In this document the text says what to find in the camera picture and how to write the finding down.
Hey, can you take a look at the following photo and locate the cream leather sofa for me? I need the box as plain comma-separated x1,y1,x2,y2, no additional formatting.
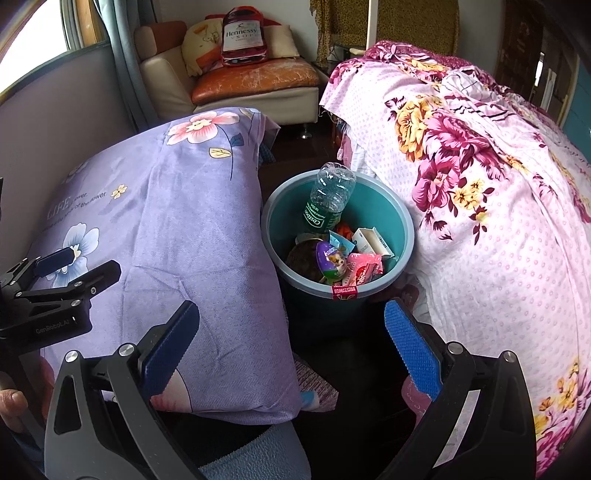
134,18,321,134

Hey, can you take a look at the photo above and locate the white pole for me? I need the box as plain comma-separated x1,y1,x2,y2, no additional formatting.
367,0,380,49

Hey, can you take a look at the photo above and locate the blue checkered cloth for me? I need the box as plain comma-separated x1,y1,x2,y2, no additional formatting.
259,124,282,164

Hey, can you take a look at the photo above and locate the grey headboard panel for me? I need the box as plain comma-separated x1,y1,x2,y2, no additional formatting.
0,41,134,259

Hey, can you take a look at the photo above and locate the person's left hand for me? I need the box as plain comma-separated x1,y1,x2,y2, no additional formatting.
0,389,29,433

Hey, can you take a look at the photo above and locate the pink snack packet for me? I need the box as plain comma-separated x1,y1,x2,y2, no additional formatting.
342,251,385,287

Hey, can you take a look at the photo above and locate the leopard print cloth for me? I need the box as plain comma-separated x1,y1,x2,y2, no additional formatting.
309,0,462,79

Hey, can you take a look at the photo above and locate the blue grey curtain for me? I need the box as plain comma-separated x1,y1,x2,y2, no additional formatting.
99,0,158,132

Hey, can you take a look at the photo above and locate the dark wooden cabinet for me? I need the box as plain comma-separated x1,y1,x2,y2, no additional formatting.
494,0,583,125

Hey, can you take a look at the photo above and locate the beige pillow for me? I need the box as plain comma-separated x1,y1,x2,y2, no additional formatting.
263,23,301,59

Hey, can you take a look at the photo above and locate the orange seat cushion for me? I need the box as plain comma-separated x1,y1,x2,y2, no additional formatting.
191,59,320,106

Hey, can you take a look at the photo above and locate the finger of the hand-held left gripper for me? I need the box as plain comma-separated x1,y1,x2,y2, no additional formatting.
18,259,122,310
0,246,81,289

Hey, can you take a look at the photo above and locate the white small box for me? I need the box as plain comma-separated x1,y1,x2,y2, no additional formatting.
353,227,395,259

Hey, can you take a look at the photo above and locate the woven floor mat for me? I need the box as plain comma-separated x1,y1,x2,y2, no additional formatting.
293,357,340,414

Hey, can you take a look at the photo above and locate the teal plastic bin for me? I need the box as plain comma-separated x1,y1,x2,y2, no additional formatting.
261,168,415,324

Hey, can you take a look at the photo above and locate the purple egg-shaped pack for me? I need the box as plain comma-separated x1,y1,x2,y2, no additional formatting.
315,241,352,283

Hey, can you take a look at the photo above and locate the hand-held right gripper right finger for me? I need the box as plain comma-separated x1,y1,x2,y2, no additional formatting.
384,298,539,480

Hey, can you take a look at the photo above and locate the yellow cartoon pillow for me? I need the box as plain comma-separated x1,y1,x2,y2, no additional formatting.
181,21,227,78

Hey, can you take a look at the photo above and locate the pink floral bedsheet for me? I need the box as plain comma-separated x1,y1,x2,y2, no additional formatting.
318,41,591,478

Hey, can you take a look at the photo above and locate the orange back cushion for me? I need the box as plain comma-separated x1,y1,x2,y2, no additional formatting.
150,21,185,47

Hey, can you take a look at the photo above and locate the blue fleece cloth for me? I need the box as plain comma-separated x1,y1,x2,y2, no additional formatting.
198,420,310,480

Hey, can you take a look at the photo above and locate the window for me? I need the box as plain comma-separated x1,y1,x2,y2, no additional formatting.
0,0,75,93

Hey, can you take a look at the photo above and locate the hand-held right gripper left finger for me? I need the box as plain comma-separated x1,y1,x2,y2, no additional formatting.
44,300,201,480

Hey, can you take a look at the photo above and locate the pink slipper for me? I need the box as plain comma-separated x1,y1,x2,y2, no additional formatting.
399,369,437,418

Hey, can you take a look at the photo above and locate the clear plastic water bottle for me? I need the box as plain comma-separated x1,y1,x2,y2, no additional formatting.
302,161,357,234

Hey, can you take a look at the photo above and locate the brown round lid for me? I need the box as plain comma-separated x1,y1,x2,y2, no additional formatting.
285,237,326,282

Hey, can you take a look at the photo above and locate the purple floral blanket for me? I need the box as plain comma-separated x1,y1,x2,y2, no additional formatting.
28,107,303,423

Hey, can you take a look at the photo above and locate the red bottle-shaped cushion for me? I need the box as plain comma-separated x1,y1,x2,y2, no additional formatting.
221,7,269,65

